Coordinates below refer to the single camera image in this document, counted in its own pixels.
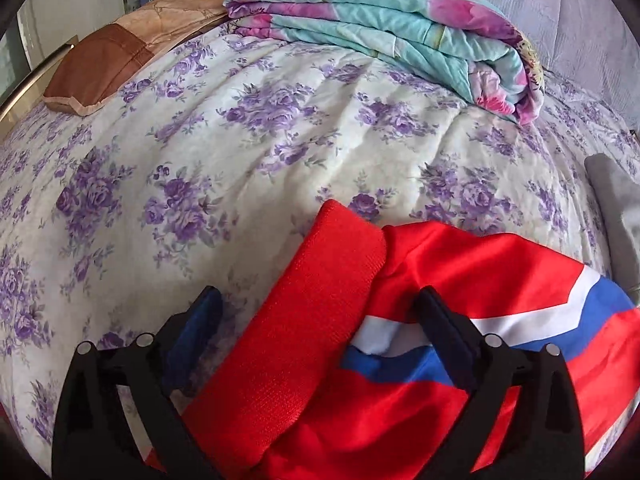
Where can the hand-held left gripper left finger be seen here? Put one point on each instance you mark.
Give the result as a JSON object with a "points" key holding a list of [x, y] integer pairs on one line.
{"points": [[192, 332]]}

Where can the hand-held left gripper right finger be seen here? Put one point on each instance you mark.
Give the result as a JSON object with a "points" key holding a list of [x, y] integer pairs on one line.
{"points": [[452, 345]]}

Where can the red white blue jacket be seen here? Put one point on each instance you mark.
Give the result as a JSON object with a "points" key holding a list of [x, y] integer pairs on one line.
{"points": [[320, 360]]}

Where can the purple floral bed sheet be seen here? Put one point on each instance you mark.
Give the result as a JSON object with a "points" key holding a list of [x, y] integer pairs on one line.
{"points": [[225, 170]]}

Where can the grey cloth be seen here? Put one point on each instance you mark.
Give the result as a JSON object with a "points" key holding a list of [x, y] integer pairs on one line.
{"points": [[617, 210]]}

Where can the brown patchwork pillow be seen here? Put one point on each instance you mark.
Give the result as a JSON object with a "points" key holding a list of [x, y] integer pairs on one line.
{"points": [[130, 40]]}

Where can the folded teal floral quilt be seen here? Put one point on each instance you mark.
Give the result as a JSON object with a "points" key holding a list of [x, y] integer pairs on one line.
{"points": [[400, 30]]}

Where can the wooden bed frame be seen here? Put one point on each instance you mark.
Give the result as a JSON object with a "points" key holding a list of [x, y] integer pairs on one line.
{"points": [[30, 85]]}

